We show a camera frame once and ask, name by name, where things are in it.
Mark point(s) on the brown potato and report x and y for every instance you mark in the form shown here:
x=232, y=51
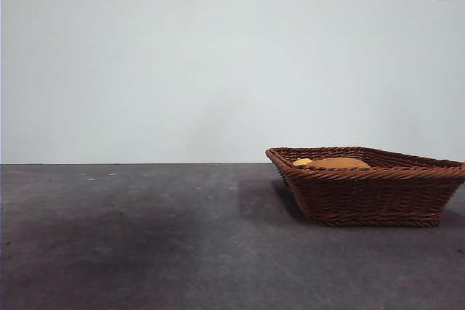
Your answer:
x=341, y=163

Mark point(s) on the yellow corn cob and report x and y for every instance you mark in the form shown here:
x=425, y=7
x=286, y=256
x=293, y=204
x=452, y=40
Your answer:
x=302, y=161

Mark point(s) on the brown wicker basket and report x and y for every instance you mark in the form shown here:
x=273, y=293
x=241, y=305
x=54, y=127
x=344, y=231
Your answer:
x=367, y=197

